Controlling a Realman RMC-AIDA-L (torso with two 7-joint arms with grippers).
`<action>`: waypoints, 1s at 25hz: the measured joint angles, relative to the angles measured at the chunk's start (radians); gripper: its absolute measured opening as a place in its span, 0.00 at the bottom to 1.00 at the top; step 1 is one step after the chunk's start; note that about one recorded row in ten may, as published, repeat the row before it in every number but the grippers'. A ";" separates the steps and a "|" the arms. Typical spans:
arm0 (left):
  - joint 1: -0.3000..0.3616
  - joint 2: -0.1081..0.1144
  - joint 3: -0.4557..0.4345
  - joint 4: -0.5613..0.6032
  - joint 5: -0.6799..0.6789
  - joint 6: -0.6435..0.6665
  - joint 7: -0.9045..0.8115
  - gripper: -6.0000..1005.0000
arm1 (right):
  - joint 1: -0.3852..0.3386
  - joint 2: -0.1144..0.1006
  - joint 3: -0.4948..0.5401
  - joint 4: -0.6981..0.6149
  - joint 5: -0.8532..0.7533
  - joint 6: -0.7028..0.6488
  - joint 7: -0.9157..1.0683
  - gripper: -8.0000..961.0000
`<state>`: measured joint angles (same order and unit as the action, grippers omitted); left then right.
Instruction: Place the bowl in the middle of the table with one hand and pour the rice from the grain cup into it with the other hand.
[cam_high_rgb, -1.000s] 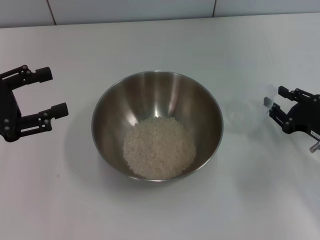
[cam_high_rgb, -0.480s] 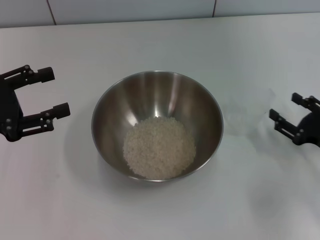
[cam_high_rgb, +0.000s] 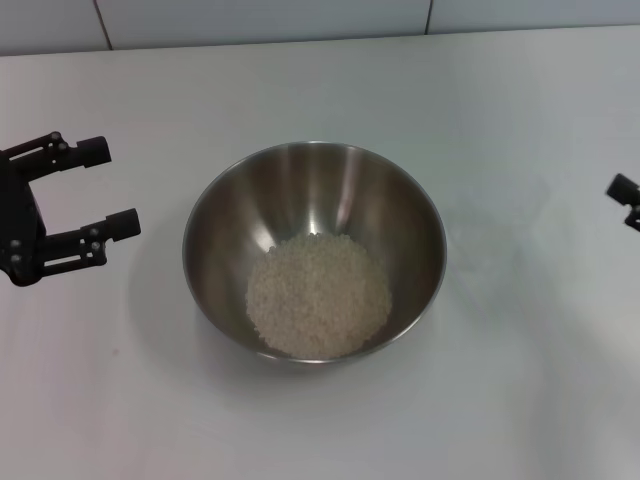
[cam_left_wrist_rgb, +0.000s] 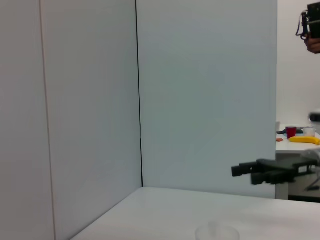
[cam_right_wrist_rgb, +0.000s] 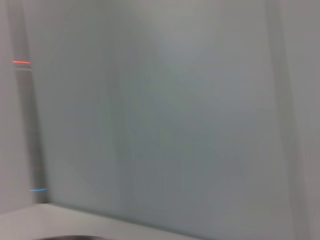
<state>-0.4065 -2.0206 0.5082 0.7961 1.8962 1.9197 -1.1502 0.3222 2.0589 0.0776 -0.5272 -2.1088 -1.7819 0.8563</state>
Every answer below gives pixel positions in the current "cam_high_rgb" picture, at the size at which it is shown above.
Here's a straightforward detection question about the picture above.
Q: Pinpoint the stainless steel bowl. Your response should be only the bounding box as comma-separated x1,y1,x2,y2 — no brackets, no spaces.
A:
182,141,449,362

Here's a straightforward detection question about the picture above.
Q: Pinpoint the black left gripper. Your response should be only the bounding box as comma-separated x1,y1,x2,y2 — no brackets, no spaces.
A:
0,131,143,289

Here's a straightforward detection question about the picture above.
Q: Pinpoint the white rice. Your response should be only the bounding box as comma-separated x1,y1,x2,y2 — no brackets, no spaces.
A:
244,233,394,360

